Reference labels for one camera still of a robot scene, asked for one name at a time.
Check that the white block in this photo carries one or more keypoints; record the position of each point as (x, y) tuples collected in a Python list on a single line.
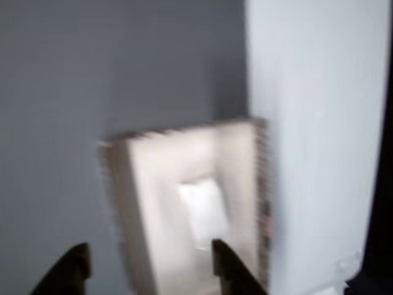
[(204, 209)]

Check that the patterned cardboard box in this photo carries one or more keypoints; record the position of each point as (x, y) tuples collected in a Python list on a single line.
[(147, 184)]

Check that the grey table mat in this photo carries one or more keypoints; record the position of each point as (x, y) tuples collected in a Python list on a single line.
[(107, 61)]

